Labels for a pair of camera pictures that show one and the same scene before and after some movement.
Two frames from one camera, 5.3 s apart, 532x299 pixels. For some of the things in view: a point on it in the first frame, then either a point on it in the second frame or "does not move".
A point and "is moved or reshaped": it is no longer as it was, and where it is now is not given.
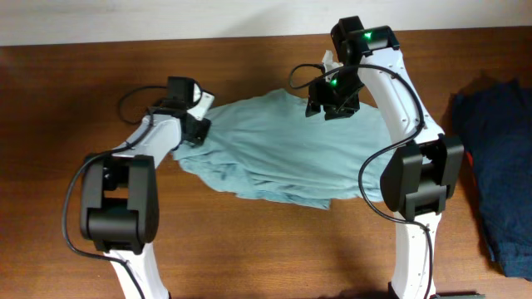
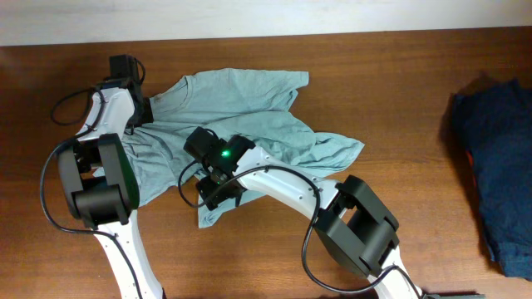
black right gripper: x=317 y=95 → x=209 y=197
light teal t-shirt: x=265 y=144 is moved or reshaped
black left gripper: x=199 y=129 → x=145 y=110
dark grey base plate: x=459 y=296 does not move
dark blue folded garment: x=495 y=119 does not move
